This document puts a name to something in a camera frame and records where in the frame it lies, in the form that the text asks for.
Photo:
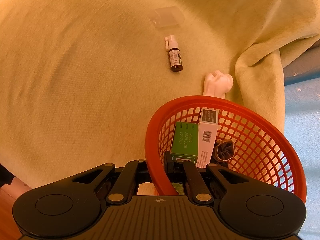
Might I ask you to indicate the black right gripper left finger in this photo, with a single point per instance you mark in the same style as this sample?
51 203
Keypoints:
134 178

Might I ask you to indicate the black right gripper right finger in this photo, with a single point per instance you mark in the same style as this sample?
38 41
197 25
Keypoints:
186 173

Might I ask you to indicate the clear round plastic container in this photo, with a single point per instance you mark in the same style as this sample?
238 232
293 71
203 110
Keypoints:
166 17

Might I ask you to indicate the green medicine box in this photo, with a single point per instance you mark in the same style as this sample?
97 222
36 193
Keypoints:
184 146

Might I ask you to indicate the brown spray bottle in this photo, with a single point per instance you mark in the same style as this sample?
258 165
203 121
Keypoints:
171 46

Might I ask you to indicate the white grey medicine box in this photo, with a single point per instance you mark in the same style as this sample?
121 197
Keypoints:
207 131

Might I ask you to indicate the red plastic mesh basket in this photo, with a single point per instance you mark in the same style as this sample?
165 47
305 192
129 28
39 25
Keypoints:
261 150

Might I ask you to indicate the yellow fleece blanket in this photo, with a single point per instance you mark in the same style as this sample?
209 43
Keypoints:
80 79

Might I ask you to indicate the light blue bed sheet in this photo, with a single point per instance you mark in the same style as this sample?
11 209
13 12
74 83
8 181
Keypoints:
302 128

